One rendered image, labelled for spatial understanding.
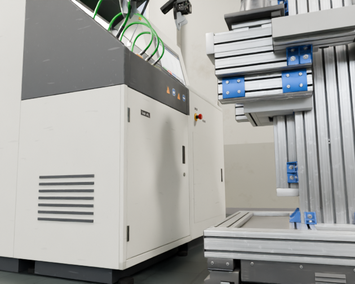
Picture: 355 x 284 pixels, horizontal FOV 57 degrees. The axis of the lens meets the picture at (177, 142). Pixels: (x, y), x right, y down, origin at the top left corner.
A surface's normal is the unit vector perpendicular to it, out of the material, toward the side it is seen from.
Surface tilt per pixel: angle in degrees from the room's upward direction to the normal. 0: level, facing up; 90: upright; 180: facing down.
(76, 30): 90
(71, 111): 90
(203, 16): 90
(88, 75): 90
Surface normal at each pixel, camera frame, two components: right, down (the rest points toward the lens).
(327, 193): -0.33, -0.11
